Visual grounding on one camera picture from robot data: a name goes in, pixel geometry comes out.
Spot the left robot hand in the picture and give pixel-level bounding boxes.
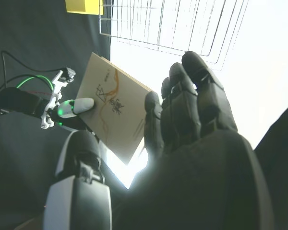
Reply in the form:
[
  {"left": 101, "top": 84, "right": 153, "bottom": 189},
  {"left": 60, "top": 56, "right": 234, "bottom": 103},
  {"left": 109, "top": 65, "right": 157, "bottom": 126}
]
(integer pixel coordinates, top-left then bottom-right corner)
[{"left": 43, "top": 51, "right": 276, "bottom": 230}]

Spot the beige paperback book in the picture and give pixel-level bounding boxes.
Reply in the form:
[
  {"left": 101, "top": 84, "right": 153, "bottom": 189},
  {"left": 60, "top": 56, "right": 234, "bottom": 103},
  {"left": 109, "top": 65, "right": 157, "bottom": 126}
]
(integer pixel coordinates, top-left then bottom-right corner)
[{"left": 75, "top": 52, "right": 154, "bottom": 166}]

